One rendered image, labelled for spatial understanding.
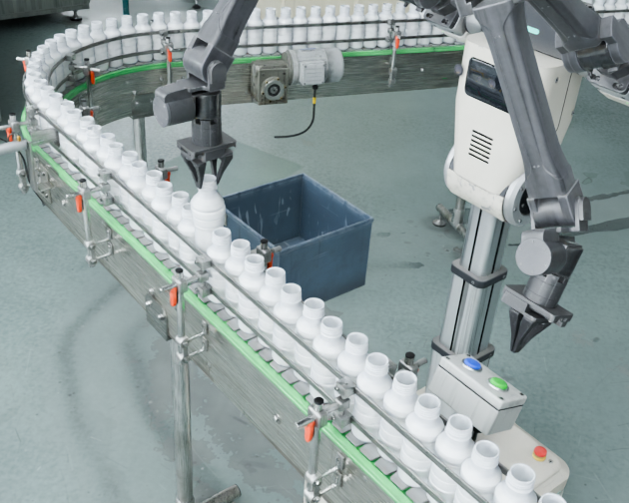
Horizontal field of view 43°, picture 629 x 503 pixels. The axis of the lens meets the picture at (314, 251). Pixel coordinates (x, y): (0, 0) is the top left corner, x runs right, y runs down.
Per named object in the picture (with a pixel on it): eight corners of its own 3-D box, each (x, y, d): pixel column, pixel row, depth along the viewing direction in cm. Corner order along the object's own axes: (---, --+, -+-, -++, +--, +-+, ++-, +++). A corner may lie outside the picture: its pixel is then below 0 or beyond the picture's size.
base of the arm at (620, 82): (619, 24, 153) (587, 81, 155) (603, 8, 147) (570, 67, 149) (660, 37, 147) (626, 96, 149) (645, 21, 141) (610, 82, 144)
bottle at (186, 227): (195, 282, 173) (190, 216, 164) (175, 272, 176) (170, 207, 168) (214, 270, 177) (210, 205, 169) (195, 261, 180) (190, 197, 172)
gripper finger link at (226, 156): (186, 183, 161) (185, 140, 156) (216, 174, 165) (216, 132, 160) (204, 196, 156) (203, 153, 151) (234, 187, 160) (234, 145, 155)
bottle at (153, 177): (166, 227, 192) (163, 166, 183) (173, 240, 187) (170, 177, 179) (141, 231, 190) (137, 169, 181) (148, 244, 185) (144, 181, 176)
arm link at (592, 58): (628, 31, 145) (598, 37, 148) (606, 8, 137) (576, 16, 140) (626, 79, 143) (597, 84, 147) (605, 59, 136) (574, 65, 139)
